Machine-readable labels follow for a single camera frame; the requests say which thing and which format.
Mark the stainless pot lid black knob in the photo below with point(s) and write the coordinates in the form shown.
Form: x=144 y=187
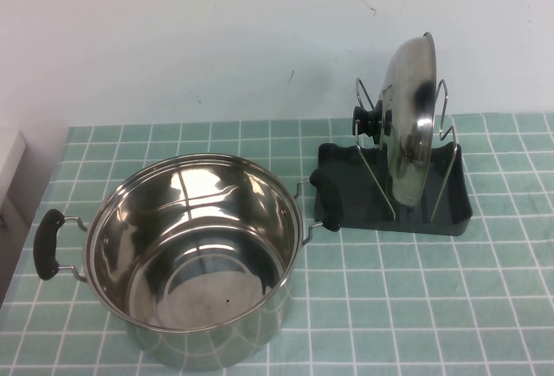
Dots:
x=411 y=112

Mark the green checkered tablecloth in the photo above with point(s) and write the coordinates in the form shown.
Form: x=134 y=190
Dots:
x=433 y=306

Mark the white grey cabinet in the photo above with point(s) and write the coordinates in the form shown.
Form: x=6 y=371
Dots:
x=10 y=185

